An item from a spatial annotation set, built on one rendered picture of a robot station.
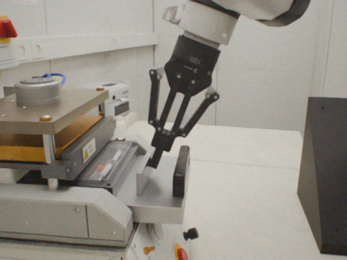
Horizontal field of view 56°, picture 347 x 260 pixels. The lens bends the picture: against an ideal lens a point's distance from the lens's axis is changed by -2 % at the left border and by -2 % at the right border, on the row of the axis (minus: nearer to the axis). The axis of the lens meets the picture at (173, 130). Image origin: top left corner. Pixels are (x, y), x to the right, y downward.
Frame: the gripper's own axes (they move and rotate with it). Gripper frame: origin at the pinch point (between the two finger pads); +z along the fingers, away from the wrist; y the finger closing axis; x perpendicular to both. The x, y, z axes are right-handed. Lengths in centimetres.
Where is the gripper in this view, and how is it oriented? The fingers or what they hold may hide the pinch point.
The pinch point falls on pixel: (160, 148)
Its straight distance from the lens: 60.8
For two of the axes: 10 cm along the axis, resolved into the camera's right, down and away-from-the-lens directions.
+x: 1.2, -2.9, 9.5
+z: -3.4, 8.9, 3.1
